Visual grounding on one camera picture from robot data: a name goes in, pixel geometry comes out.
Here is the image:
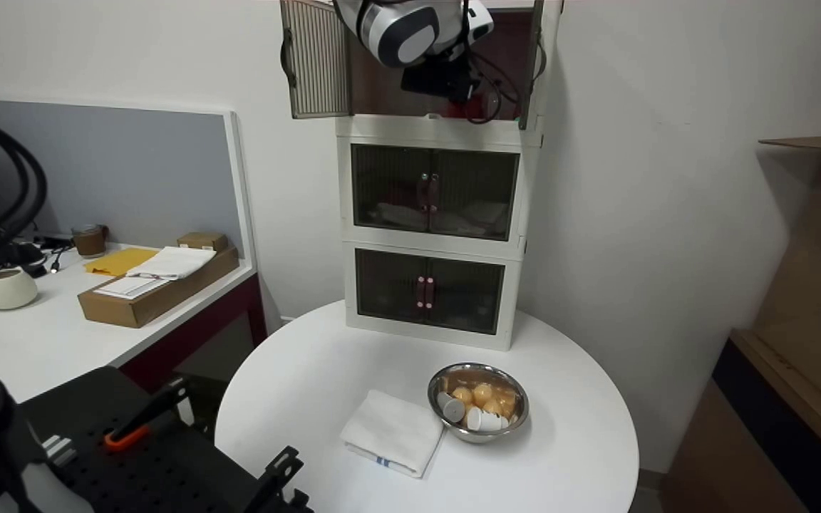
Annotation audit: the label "steel bowl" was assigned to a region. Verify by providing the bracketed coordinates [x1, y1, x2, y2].
[424, 358, 532, 443]

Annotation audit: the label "small brown cup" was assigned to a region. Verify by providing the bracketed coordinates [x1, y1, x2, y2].
[70, 221, 110, 260]

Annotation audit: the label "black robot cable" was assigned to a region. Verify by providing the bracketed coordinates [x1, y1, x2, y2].
[0, 101, 51, 278]

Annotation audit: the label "small brown box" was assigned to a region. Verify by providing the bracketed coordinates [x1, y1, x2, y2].
[174, 227, 240, 257]

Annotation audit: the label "brown bread pieces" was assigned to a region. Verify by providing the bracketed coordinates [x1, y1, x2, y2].
[449, 379, 522, 419]

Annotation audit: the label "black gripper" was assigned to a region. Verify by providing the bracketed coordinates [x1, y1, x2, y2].
[399, 49, 508, 126]

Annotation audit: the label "white round container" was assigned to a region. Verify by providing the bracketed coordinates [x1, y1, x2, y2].
[0, 261, 42, 312]

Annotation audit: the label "white paper sheet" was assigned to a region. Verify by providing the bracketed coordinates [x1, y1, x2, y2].
[126, 242, 218, 284]

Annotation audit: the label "flat cardboard tray box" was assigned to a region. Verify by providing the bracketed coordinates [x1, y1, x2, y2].
[73, 242, 241, 331]

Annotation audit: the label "white round food piece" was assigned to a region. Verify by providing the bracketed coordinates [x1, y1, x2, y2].
[465, 405, 512, 436]

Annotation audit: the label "grey partition with white frame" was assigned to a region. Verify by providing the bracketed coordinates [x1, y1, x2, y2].
[0, 94, 261, 278]

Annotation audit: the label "yellow envelope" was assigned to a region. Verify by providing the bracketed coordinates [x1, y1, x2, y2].
[79, 244, 161, 281]

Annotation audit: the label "white office desk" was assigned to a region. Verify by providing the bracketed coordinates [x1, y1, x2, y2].
[0, 242, 270, 408]

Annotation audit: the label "white three-tier storage cabinet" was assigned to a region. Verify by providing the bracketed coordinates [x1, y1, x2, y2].
[280, 0, 563, 354]

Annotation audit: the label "white folded napkin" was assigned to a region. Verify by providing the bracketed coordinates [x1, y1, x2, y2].
[338, 388, 446, 479]

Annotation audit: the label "red cup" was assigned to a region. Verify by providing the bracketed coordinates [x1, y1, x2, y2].
[453, 97, 503, 128]

